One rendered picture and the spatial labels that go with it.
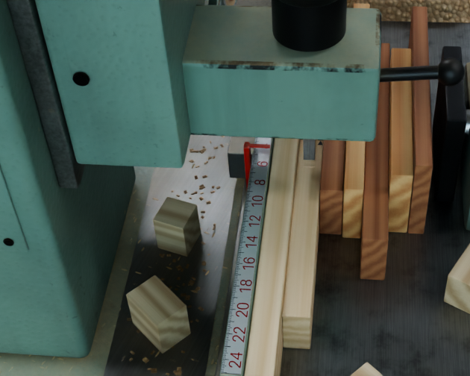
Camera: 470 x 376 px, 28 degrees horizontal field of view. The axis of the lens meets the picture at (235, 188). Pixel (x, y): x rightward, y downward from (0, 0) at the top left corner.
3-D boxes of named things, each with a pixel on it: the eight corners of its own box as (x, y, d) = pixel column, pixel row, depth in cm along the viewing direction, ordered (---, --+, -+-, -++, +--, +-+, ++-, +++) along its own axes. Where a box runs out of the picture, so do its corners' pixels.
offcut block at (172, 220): (157, 248, 88) (151, 219, 85) (171, 224, 90) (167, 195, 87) (187, 257, 87) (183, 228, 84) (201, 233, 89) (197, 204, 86)
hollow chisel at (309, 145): (314, 160, 74) (315, 113, 70) (303, 160, 74) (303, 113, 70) (315, 152, 74) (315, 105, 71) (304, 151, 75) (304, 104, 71)
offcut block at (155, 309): (132, 322, 82) (124, 294, 79) (160, 303, 84) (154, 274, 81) (162, 354, 80) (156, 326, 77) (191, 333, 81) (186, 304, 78)
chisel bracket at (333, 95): (374, 158, 69) (380, 69, 62) (186, 151, 70) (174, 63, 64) (376, 92, 74) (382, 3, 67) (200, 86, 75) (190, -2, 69)
